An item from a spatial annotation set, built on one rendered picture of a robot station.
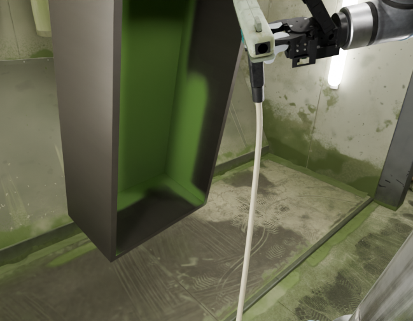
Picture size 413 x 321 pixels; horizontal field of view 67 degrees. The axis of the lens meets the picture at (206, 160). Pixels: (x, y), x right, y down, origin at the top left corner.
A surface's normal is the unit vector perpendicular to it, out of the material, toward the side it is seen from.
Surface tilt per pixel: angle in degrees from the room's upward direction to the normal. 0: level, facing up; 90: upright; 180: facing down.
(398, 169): 90
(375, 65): 90
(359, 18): 66
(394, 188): 90
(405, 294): 98
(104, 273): 0
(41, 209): 57
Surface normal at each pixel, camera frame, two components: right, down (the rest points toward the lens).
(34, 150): 0.58, -0.21
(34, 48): 0.68, 0.33
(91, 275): 0.03, -0.90
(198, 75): -0.66, 0.31
